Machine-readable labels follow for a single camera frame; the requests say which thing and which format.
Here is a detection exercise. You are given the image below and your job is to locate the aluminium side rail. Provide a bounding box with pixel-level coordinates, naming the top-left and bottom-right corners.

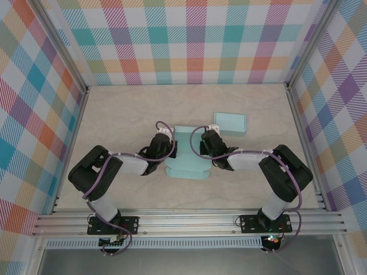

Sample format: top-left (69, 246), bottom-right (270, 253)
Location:
top-left (286, 85), bottom-right (328, 213)
top-left (50, 85), bottom-right (90, 215)

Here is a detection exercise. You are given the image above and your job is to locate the aluminium corner post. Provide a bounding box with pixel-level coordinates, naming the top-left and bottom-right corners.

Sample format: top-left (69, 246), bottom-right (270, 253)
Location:
top-left (36, 0), bottom-right (89, 94)
top-left (285, 0), bottom-right (332, 91)

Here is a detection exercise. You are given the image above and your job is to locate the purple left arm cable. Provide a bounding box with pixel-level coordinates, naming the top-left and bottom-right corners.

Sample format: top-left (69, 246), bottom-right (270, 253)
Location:
top-left (83, 121), bottom-right (176, 257)

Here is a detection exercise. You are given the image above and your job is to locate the slotted white cable duct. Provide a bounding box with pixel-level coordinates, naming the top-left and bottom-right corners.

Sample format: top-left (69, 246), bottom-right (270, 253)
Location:
top-left (45, 239), bottom-right (263, 249)

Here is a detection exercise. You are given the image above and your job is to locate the small circuit board with LED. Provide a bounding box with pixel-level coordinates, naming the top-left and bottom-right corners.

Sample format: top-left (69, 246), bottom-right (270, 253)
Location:
top-left (265, 234), bottom-right (282, 246)

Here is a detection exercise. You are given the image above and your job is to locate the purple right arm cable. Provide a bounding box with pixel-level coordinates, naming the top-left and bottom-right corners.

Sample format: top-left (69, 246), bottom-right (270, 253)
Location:
top-left (189, 125), bottom-right (302, 254)

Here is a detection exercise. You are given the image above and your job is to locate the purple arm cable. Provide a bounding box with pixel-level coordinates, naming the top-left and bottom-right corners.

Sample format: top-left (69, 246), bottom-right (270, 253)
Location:
top-left (189, 125), bottom-right (302, 254)
top-left (83, 121), bottom-right (176, 257)

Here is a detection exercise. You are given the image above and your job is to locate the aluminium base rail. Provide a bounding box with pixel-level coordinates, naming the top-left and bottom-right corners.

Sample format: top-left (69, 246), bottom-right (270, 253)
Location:
top-left (31, 208), bottom-right (348, 238)

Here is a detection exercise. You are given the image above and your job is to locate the light teal paper box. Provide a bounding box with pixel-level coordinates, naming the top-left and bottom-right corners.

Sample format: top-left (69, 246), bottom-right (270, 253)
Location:
top-left (165, 125), bottom-right (213, 181)
top-left (213, 112), bottom-right (247, 138)

